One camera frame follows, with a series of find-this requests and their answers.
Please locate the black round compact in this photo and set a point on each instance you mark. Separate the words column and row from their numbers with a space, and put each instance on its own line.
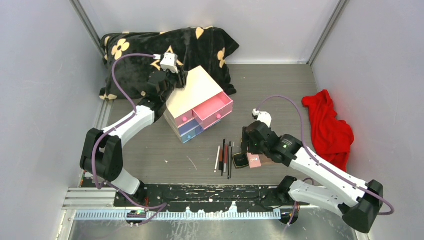
column 240, row 160

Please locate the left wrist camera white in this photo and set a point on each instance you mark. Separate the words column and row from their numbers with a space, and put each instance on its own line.
column 169, row 63

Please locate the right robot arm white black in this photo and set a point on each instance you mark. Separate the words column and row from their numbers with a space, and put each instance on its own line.
column 356, row 201

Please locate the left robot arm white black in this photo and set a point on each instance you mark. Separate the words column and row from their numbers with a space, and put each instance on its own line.
column 102, row 153

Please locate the red cloth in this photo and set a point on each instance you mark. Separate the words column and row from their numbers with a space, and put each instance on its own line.
column 331, row 138

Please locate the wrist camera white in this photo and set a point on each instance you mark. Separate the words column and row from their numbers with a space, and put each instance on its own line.
column 262, row 116
column 169, row 63

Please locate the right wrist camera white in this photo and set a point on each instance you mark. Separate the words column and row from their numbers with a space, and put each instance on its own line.
column 262, row 116

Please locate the brown eyeshadow palette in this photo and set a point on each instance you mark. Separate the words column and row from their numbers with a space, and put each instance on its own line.
column 265, row 160

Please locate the pastel mini drawer organizer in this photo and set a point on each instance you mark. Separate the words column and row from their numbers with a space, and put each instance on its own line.
column 201, row 104

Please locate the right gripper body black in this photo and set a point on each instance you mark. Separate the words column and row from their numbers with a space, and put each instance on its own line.
column 256, row 149

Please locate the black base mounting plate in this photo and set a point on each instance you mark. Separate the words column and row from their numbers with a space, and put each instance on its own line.
column 215, row 198

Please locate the white makeup pencil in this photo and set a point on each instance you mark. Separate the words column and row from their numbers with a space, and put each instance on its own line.
column 217, row 160

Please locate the aluminium slotted rail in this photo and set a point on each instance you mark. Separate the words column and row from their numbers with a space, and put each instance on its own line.
column 127, row 214

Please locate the black floral plush blanket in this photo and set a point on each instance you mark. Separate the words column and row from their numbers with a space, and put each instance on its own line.
column 130, row 57

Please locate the pink square compact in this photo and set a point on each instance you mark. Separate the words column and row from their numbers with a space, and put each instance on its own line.
column 254, row 160

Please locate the red makeup pencil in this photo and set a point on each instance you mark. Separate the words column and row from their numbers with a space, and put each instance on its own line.
column 225, row 158

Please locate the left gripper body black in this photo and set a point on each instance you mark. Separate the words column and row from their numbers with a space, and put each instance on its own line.
column 173, row 78

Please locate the black eyeliner pencil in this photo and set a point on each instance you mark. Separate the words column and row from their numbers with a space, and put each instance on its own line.
column 230, row 164

